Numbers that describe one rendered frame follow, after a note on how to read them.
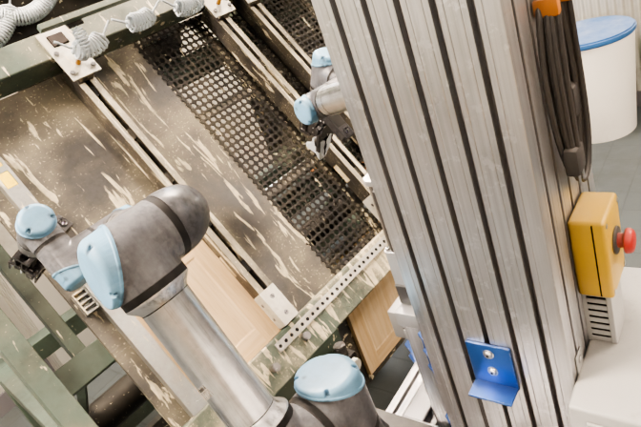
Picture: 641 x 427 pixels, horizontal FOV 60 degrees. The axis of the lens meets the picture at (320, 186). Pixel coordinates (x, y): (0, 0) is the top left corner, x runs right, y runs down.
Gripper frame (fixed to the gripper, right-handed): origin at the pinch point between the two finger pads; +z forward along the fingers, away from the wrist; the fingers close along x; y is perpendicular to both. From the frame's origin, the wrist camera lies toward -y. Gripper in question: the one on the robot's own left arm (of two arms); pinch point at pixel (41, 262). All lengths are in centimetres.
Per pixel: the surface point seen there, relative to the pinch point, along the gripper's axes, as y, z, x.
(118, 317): 0.6, 8.1, 24.0
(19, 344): 18.2, 7.1, 7.0
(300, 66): -116, 6, 29
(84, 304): 1.1, 11.4, 14.0
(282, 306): -25, 5, 64
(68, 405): 25.2, 7.1, 25.5
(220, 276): -26, 10, 43
